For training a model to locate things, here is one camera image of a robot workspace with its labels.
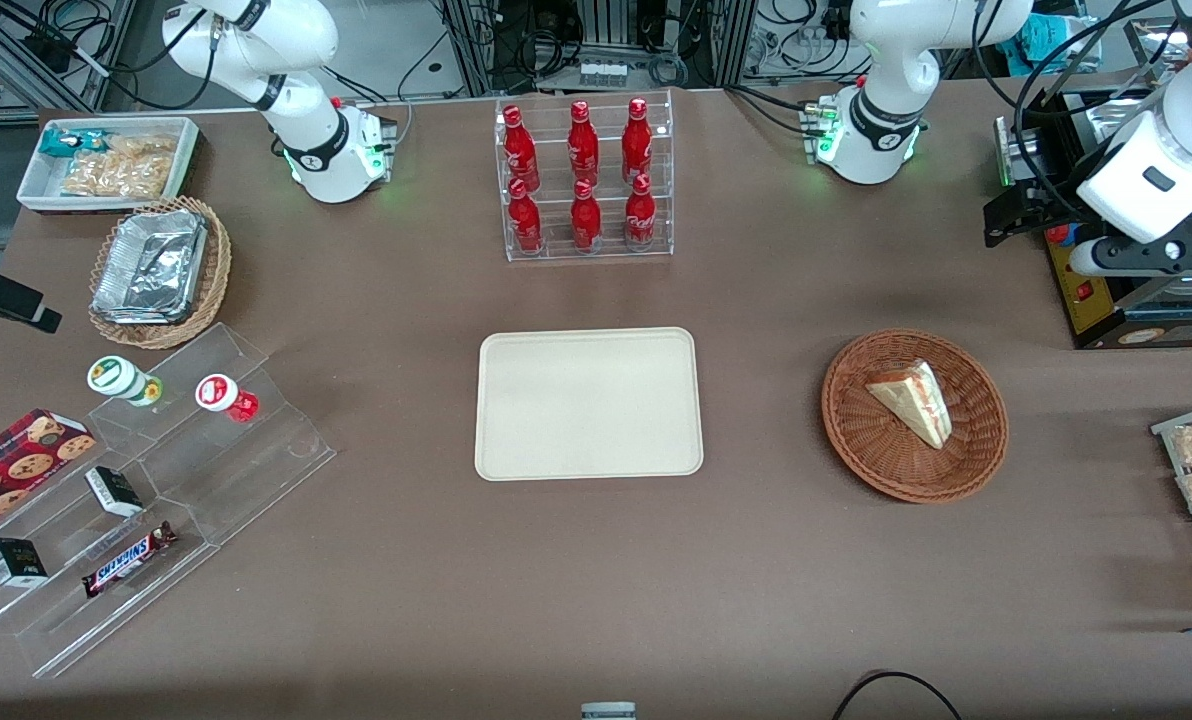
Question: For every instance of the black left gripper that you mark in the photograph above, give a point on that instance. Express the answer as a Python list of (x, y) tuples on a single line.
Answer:
[(1058, 197)]

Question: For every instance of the triangular sandwich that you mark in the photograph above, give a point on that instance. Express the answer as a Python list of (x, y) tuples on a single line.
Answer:
[(914, 400)]

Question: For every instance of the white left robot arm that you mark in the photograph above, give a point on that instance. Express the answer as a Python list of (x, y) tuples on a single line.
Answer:
[(886, 60)]

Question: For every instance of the brown round wicker basket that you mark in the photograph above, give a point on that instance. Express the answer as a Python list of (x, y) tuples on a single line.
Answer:
[(866, 440)]

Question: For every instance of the beige plastic tray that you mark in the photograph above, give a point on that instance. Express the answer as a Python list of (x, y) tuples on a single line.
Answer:
[(586, 405)]

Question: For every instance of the light oval wicker basket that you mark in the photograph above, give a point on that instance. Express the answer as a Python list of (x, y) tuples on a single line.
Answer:
[(218, 260)]

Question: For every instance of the black food warmer cabinet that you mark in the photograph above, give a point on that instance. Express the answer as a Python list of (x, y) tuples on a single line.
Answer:
[(1091, 300)]

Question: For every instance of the steel warmer pan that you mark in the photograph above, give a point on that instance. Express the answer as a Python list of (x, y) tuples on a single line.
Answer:
[(1116, 125)]

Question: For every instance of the teal plastic bag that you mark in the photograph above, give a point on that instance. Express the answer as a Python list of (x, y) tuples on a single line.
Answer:
[(1051, 40)]

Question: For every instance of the red cola bottle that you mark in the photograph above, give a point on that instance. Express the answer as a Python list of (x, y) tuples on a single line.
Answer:
[(640, 218), (526, 225), (586, 222), (637, 140), (583, 145), (521, 150)]

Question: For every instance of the clear acrylic bottle rack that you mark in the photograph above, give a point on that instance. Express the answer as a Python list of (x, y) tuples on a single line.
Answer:
[(611, 250)]

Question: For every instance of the white power strip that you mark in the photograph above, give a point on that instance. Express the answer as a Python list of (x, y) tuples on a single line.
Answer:
[(602, 72)]

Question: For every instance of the small grey box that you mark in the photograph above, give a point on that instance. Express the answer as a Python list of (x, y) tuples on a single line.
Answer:
[(608, 711)]

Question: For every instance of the clear acrylic tiered stand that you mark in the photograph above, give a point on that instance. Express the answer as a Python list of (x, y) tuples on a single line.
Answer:
[(246, 470)]

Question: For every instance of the red lid yogurt cup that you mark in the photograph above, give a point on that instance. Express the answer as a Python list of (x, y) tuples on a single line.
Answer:
[(221, 393)]

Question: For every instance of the stacked aluminium foil trays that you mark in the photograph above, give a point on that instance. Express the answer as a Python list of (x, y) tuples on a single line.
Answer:
[(151, 265)]

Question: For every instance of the clear bag of crackers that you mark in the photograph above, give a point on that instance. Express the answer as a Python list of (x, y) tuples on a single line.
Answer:
[(121, 172)]

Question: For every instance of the green lid yogurt cup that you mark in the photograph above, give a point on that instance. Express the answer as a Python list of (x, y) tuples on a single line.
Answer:
[(116, 376)]

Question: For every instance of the small black carton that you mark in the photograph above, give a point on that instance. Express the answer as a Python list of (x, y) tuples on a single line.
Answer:
[(14, 562), (114, 490)]

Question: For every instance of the Snickers chocolate bar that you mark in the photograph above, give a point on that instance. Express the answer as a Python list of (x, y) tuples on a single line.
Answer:
[(128, 558)]

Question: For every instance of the teal wrapped snack pack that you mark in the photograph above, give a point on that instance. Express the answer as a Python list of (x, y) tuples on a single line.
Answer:
[(66, 141)]

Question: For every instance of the white rectangular snack bin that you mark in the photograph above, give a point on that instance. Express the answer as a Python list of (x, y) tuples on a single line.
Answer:
[(41, 185)]

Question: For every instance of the red tartan cookie box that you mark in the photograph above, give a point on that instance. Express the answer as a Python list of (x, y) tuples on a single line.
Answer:
[(16, 465)]

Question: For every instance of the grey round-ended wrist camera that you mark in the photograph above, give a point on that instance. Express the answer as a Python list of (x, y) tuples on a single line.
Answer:
[(1126, 257)]

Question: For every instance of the aluminium frame post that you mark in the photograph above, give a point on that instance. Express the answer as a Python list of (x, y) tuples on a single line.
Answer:
[(736, 40), (471, 45)]

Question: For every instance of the black device on mount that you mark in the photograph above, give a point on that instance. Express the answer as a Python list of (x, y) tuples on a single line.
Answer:
[(1, 295)]

